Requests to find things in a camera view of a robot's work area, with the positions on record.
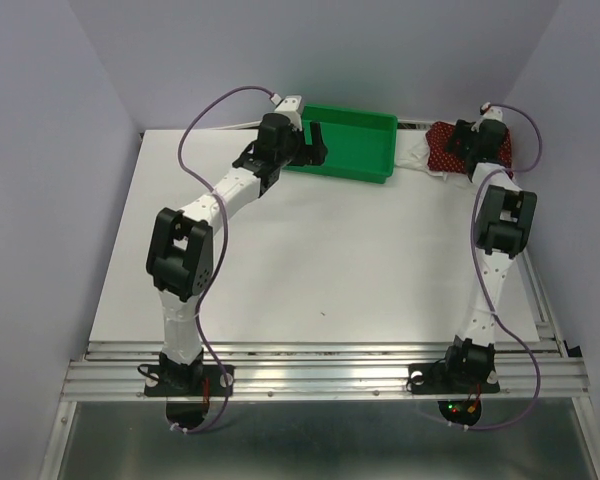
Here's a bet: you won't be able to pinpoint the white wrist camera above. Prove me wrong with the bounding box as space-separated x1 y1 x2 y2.
274 95 304 130
479 102 503 124

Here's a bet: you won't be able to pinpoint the red polka dot skirt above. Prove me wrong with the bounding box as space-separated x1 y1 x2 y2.
425 120 513 177

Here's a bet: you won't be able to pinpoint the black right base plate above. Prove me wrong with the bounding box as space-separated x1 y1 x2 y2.
406 360 500 395

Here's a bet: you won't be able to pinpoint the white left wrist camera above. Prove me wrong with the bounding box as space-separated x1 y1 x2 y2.
274 95 304 130

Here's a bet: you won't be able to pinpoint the white skirt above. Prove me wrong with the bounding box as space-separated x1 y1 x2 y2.
397 142 519 189

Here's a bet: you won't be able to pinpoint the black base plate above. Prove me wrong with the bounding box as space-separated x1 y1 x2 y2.
406 360 500 395
137 363 234 398

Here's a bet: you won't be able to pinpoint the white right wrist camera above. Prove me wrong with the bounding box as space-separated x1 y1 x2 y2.
479 102 503 124

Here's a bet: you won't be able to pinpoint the green plastic bin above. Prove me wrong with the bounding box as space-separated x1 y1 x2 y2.
286 104 398 184

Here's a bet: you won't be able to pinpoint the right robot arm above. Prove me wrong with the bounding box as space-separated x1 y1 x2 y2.
440 106 537 390

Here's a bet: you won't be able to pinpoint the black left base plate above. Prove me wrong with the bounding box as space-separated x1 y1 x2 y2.
137 363 234 398

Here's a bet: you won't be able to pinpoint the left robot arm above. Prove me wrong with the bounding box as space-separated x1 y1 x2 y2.
146 113 328 394

